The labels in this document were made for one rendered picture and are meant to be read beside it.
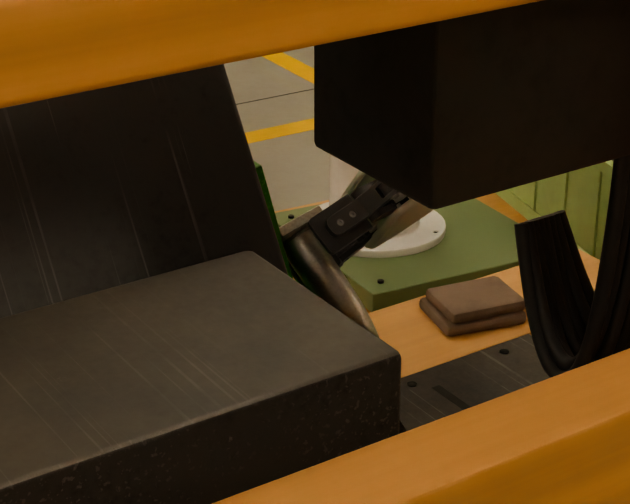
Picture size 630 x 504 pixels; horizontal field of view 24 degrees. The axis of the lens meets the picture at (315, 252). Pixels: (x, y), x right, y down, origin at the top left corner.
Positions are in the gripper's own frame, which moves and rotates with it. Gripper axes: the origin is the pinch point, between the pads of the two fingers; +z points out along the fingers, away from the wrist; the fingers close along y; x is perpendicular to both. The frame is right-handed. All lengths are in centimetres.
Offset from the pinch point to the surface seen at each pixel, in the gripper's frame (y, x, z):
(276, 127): -325, -84, -143
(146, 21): 58, -3, 23
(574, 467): 35.5, 21.5, 9.7
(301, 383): 23.8, 9.1, 15.1
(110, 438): 25.7, 5.6, 26.4
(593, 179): -64, 5, -64
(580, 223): -71, 8, -62
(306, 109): -335, -86, -160
